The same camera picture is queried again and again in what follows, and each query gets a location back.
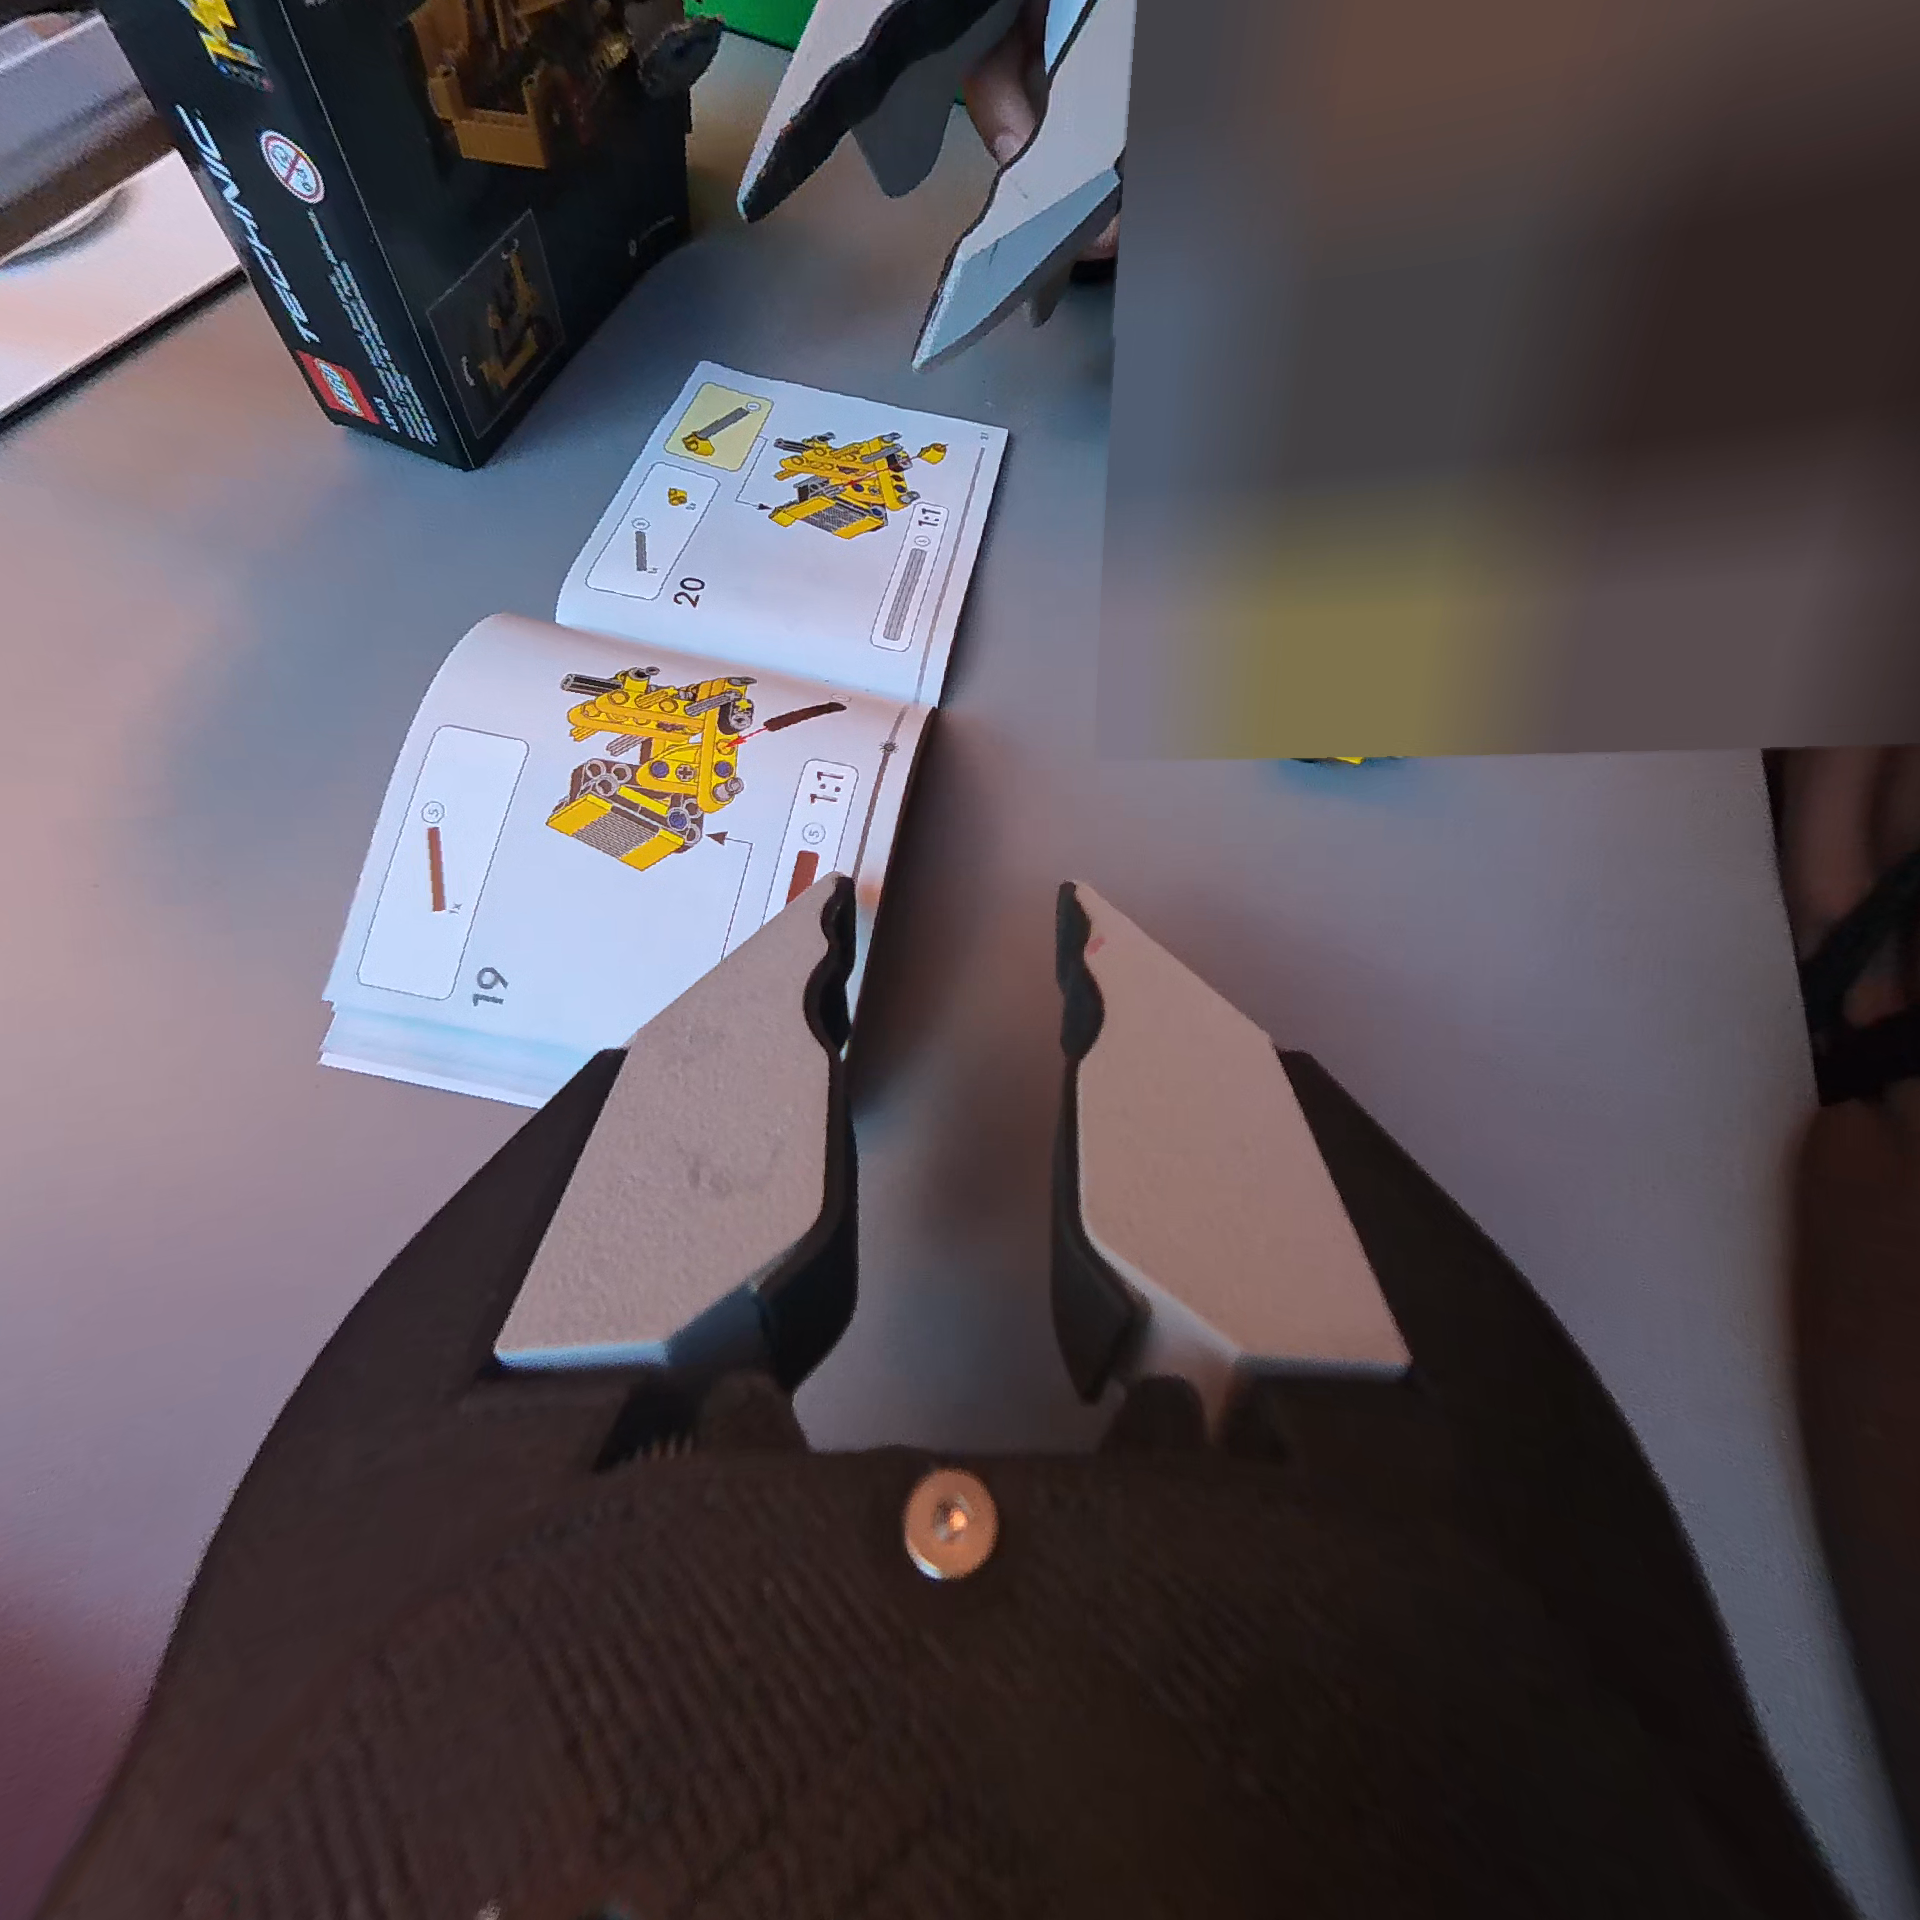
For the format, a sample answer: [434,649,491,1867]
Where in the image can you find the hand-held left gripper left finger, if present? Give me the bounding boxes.
[491,872,864,1402]

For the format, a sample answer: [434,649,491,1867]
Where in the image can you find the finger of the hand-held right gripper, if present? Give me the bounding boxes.
[736,0,1024,226]
[911,0,1129,373]

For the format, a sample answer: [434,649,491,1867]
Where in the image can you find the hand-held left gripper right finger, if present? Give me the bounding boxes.
[1053,879,1416,1445]

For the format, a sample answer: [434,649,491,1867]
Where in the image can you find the lego instruction booklet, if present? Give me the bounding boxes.
[317,358,1009,1113]

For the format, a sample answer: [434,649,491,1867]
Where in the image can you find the black lego set box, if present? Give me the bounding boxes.
[94,0,695,472]

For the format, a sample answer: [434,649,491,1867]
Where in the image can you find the person's right hand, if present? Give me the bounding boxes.
[960,56,1051,168]

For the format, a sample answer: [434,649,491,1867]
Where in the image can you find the pale flat board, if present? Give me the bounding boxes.
[0,256,248,425]

